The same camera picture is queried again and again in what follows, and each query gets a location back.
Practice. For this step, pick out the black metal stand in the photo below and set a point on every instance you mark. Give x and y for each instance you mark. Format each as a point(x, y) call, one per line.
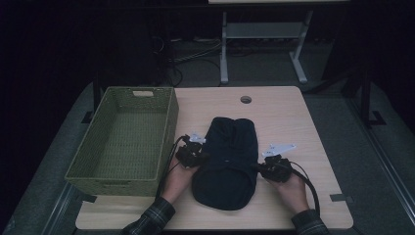
point(366, 98)

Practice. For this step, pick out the dark navy beanie hat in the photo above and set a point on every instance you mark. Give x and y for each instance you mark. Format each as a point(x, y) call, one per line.
point(228, 163)

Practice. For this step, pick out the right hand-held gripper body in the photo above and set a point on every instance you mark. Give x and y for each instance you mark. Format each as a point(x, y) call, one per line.
point(277, 168)

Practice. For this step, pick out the person's right hand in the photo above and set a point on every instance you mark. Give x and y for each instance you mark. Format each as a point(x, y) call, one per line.
point(292, 194)

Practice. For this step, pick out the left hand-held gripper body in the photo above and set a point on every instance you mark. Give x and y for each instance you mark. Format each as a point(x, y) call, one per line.
point(191, 155)

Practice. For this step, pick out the white metal desk frame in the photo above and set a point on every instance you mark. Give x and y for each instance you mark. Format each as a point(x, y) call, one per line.
point(262, 30)

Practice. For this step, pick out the metal floor rail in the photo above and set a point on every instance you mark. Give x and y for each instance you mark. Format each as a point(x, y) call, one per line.
point(57, 212)
point(385, 156)

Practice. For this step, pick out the person's left hand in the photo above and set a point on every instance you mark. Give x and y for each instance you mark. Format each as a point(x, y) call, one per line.
point(177, 184)

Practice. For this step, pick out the grey tape strip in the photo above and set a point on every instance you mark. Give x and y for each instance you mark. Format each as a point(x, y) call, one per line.
point(341, 197)

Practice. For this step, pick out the green woven basket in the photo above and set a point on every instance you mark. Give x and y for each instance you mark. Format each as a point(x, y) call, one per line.
point(107, 187)

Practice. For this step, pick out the black tape strip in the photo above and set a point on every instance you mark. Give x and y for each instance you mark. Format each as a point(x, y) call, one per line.
point(87, 197)

